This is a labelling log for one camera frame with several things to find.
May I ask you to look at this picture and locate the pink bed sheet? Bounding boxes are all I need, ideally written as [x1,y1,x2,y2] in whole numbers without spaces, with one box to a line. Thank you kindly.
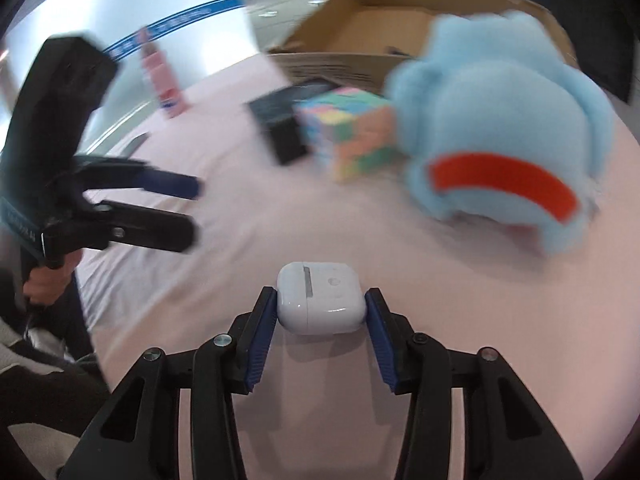
[75,57,640,480]

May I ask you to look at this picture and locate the black box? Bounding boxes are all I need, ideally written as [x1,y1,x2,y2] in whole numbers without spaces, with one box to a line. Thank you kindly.
[246,77,343,167]

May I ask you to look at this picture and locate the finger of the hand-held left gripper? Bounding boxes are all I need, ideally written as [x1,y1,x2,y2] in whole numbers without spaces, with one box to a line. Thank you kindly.
[42,201,196,261]
[75,156,202,199]

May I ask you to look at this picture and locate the blue plush toy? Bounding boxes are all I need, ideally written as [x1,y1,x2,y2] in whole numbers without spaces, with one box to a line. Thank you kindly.
[384,9,617,255]

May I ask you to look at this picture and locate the white earbuds case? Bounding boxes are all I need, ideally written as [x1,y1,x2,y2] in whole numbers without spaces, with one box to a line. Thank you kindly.
[276,261,366,335]

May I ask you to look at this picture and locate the pastel puzzle cube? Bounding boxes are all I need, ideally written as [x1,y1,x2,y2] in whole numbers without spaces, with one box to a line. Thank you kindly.
[292,86,407,183]

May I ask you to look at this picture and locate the person's left hand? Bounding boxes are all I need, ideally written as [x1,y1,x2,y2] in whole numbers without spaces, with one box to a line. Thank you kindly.
[23,249,85,307]

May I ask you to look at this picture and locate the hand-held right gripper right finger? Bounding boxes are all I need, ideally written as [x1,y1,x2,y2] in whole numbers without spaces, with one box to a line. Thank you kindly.
[364,288,585,480]

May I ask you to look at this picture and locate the pink bottle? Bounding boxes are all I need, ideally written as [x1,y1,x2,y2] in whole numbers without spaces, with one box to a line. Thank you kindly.
[137,26,193,120]

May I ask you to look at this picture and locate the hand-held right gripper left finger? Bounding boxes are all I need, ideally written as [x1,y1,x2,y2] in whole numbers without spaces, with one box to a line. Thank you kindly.
[58,286,279,480]

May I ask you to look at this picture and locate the cardboard box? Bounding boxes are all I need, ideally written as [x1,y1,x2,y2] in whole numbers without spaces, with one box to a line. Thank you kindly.
[267,0,581,97]

